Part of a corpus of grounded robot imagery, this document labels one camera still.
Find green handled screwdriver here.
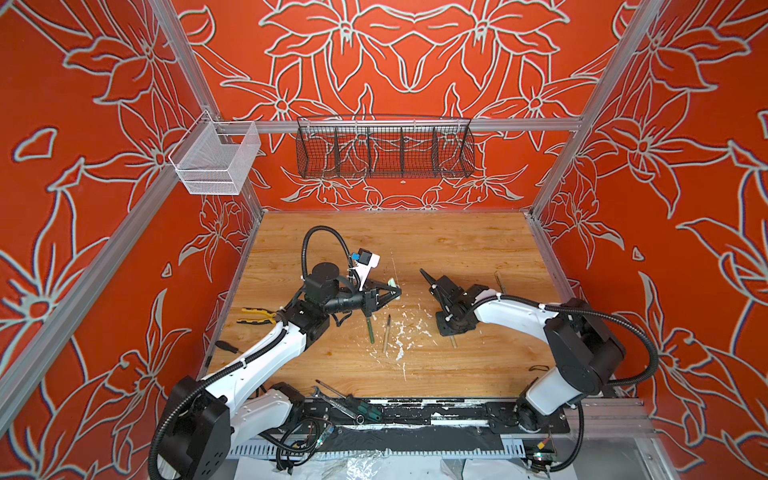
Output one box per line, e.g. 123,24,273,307
315,379,383,423

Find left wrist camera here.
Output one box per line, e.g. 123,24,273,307
350,248,380,291

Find yellow black pliers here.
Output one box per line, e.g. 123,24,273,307
236,307,277,326

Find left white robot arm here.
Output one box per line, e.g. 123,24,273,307
147,225,402,479

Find small green circuit board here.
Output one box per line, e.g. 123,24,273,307
526,441,557,468

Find silver wrench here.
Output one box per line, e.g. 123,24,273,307
312,387,365,425

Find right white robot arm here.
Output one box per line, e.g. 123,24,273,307
420,270,660,433

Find black handled screwdriver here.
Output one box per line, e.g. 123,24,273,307
215,340,240,354

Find black wire mesh basket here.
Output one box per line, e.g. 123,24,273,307
295,114,477,180

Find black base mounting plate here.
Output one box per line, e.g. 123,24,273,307
249,395,571,436

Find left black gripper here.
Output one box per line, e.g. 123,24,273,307
322,278,398,318

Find white slotted cable duct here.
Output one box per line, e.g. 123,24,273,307
226,438,526,461

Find white wire mesh basket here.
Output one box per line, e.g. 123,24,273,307
169,112,262,195

